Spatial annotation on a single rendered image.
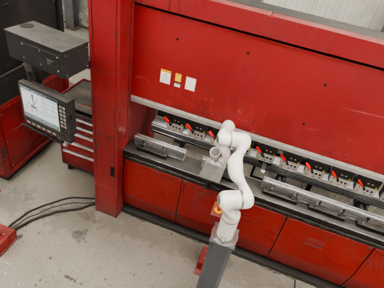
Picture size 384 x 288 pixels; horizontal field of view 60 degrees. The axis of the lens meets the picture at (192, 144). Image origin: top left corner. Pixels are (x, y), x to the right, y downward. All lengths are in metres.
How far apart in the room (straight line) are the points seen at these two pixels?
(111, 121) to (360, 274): 2.55
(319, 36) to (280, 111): 0.60
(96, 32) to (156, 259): 2.11
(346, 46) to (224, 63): 0.80
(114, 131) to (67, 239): 1.23
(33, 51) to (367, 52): 2.11
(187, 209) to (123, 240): 0.73
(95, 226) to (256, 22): 2.49
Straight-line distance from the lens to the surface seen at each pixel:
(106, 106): 2.83
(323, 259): 3.39
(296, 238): 3.23
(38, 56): 2.47
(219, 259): 2.52
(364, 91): 2.50
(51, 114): 2.61
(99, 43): 2.61
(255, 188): 3.01
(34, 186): 4.12
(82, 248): 3.51
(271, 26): 2.33
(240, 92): 2.55
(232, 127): 2.26
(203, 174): 2.80
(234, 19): 2.37
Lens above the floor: 2.88
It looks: 38 degrees down
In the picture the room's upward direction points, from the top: 11 degrees clockwise
